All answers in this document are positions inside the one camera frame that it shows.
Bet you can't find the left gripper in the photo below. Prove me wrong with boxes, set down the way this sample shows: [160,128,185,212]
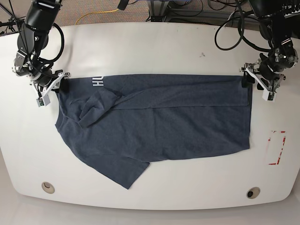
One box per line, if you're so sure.
[241,44,298,90]

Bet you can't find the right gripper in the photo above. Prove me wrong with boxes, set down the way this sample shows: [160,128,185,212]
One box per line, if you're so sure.
[12,50,69,92]

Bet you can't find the dark blue T-shirt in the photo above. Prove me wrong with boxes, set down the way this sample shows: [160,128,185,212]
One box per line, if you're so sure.
[56,74,253,189]

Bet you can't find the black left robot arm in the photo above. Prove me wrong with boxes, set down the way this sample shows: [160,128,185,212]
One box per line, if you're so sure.
[242,0,300,92]

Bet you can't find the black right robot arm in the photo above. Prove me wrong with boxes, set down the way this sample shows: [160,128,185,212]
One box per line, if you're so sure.
[13,0,65,92]

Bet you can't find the red tape rectangle marking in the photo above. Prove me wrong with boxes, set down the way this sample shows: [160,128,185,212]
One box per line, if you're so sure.
[266,130,286,165]

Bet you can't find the black tripod stand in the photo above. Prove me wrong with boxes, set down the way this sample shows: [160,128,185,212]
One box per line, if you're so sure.
[0,0,30,37]

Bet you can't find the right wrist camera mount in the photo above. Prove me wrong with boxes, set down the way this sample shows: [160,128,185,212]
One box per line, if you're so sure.
[32,70,71,107]

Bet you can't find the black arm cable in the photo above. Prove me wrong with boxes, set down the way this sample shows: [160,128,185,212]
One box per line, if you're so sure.
[9,0,65,66]

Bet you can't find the yellow cable on floor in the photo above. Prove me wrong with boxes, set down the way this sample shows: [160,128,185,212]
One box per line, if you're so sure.
[75,7,119,25]

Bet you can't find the left table cable grommet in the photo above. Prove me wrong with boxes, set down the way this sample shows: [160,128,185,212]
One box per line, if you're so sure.
[41,182,55,194]

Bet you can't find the table cable grommet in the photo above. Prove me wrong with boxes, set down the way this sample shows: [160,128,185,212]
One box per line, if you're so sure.
[41,182,55,194]
[246,187,261,199]

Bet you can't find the right table cable grommet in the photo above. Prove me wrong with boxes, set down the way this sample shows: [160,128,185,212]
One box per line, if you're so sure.
[246,187,261,199]

